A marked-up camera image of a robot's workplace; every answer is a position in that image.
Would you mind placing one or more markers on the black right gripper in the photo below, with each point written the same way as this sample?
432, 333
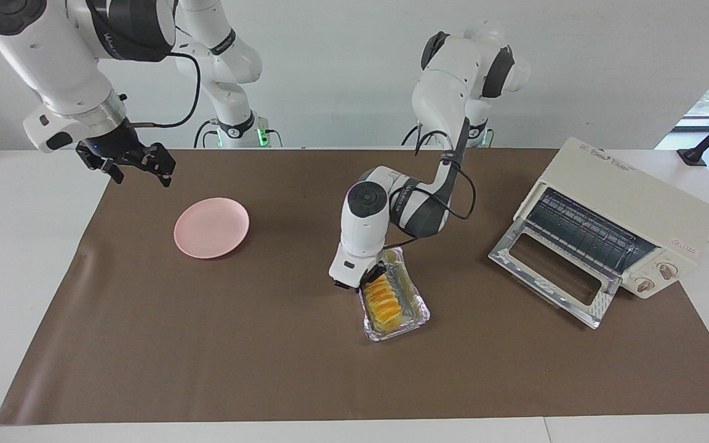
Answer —
114, 144

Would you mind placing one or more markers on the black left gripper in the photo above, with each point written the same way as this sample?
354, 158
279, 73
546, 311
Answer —
351, 283

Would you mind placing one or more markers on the yellow twisted bread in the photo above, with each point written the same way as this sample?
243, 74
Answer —
385, 304

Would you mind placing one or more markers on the silver foil tray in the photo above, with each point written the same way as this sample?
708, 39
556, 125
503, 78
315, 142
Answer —
416, 307

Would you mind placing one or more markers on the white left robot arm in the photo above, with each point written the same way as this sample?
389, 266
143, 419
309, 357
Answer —
440, 86

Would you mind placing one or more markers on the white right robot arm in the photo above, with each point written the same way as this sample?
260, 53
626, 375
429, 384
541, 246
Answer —
53, 55

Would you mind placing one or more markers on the silver glass oven door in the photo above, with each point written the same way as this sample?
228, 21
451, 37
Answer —
551, 267

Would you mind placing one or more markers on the metal oven rack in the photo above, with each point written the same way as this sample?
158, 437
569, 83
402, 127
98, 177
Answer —
582, 231

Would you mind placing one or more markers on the cream oven knob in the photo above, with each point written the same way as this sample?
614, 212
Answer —
644, 285
667, 270

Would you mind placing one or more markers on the cream toaster oven body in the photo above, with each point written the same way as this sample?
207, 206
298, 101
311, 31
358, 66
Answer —
637, 191

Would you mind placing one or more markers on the pink round plate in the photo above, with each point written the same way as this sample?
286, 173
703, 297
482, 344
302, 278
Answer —
210, 227

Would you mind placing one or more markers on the brown table mat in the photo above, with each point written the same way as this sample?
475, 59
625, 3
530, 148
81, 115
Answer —
354, 369

